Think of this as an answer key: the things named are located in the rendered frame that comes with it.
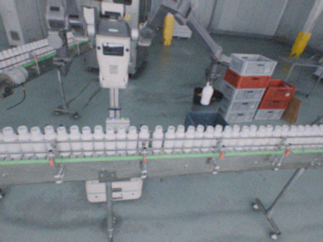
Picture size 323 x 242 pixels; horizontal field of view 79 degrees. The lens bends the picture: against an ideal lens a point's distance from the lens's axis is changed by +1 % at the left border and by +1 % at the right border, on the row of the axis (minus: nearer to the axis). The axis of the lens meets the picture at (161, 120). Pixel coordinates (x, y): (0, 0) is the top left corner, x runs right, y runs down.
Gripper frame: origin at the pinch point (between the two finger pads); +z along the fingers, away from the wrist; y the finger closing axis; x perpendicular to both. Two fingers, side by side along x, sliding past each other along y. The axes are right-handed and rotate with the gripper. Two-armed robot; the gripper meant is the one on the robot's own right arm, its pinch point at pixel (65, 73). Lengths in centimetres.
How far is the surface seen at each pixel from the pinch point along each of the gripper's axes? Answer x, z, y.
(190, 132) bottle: 66, 25, 17
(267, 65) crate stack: 250, 35, -162
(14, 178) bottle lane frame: -28, 52, 21
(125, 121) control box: 29.9, 28.2, 2.3
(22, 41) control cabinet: -232, 119, -515
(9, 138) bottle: -24.8, 27.3, 17.8
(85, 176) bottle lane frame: 7, 54, 21
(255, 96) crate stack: 253, 88, -161
